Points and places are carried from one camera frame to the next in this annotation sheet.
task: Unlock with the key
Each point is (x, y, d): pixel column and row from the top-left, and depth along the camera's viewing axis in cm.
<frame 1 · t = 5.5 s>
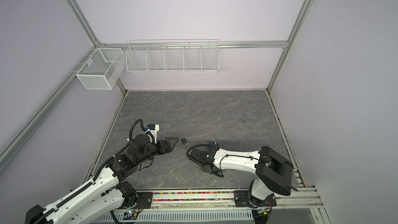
left hand: (172, 142, 76), fingers open
right hand: (208, 169, 82), fingers open
small black padlock: (184, 139, 96), on the table

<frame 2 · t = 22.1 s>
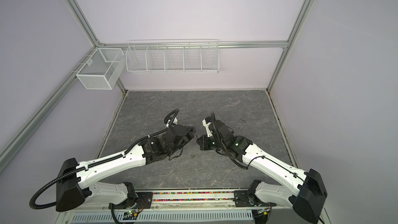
left hand: (195, 132, 74), fingers open
right hand: (196, 142, 74), fingers closed
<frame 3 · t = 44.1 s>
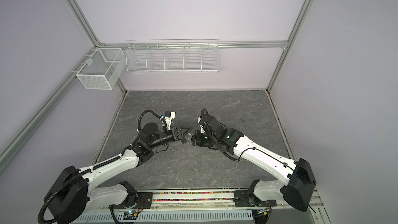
left hand: (191, 131, 73), fingers open
right hand: (190, 140, 74), fingers closed
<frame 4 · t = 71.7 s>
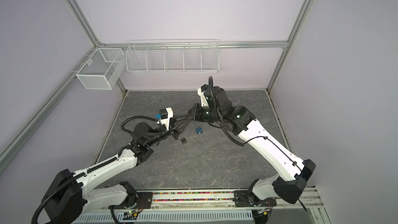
left hand: (190, 119, 66), fingers closed
right hand: (186, 113, 64), fingers closed
blue padlock: (199, 130, 99), point 2 cm above the table
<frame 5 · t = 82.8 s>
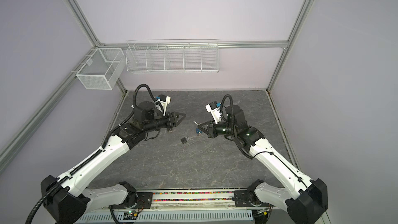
left hand: (182, 118, 72), fingers open
right hand: (198, 128, 70), fingers closed
